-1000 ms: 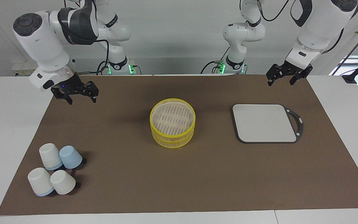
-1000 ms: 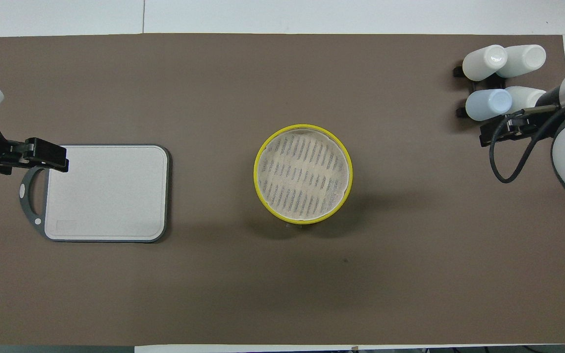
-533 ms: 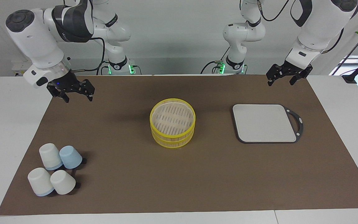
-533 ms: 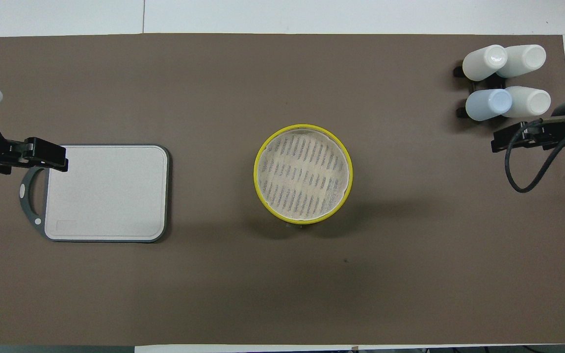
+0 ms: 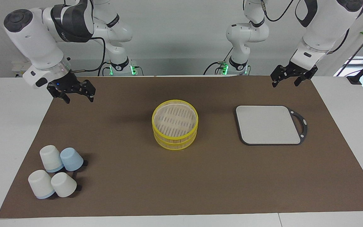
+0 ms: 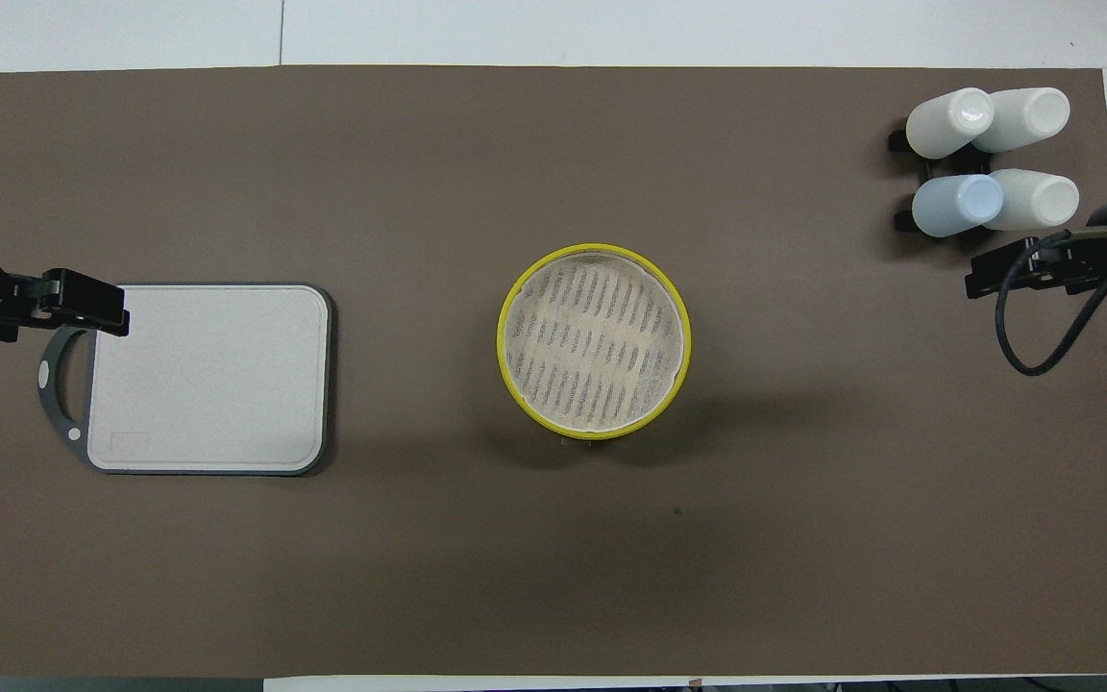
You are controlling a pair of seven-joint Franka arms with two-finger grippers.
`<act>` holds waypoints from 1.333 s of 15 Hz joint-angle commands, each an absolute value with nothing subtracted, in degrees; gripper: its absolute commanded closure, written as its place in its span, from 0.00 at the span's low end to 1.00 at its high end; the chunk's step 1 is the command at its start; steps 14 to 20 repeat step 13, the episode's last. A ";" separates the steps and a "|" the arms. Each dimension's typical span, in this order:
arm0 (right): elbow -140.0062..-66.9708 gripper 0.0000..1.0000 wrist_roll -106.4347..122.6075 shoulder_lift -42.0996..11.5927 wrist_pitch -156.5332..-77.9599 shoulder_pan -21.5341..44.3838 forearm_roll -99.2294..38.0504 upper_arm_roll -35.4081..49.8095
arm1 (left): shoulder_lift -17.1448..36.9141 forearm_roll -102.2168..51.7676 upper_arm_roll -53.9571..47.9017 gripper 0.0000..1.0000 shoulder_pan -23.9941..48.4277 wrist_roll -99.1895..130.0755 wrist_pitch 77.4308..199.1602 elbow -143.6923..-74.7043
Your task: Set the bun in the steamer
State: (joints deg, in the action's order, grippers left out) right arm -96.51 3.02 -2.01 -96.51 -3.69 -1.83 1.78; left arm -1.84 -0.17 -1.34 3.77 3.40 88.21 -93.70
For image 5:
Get yellow steamer lid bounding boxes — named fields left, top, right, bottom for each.
left=152, top=100, right=199, bottom=141

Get yellow steamer basket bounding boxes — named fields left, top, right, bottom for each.
left=154, top=131, right=198, bottom=151

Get white cutting board grey rim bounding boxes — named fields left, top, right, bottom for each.
left=234, top=105, right=308, bottom=146

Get white plastic cup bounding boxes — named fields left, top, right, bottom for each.
left=28, top=170, right=55, bottom=199
left=39, top=145, right=64, bottom=173
left=51, top=172, right=77, bottom=198

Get light blue plastic cup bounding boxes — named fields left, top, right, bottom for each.
left=60, top=148, right=84, bottom=172

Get brown table mat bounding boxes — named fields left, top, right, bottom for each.
left=0, top=76, right=363, bottom=219

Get black right arm base cable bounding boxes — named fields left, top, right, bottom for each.
left=98, top=61, right=111, bottom=77

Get black arm base cable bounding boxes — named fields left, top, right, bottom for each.
left=203, top=47, right=229, bottom=75
left=98, top=61, right=111, bottom=77

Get black left arm base cable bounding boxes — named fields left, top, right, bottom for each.
left=203, top=47, right=229, bottom=75

